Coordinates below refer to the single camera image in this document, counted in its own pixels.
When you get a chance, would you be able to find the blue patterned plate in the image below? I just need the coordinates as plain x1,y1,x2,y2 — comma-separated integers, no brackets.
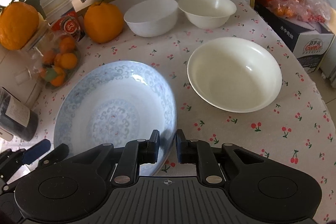
54,61,177,176

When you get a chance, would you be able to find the large cream bowl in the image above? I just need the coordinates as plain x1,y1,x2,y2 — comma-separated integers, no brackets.
187,37,282,113

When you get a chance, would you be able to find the small cream bowl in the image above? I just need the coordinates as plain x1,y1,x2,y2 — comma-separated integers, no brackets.
178,0,237,30

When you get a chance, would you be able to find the white kitchen appliance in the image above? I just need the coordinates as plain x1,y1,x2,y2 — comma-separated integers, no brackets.
1,48,42,141

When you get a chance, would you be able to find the dark jar with label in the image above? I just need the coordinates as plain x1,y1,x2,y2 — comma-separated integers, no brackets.
0,87,38,141

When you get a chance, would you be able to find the cherry print tablecloth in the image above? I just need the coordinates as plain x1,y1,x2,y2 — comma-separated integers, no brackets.
35,2,335,223

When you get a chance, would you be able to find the clear box of small oranges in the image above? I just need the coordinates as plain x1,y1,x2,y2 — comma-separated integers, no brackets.
15,28,81,89

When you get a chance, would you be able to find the large orange with leaves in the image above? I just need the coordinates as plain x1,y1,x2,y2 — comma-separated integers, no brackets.
0,0,46,51

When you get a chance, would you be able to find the large orange on table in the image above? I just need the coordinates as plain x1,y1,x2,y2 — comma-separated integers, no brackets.
84,0,125,44

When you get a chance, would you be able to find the small white bowl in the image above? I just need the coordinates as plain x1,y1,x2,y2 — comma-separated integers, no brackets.
123,0,178,38

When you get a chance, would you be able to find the stack of white paper cups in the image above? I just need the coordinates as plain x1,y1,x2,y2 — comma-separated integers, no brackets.
39,0,73,21

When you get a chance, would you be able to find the dark blue cardboard box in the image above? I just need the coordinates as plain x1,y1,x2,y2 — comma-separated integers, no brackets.
255,3,334,73

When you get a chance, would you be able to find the plastic bag of fruit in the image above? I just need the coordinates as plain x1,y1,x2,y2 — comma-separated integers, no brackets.
268,0,331,23

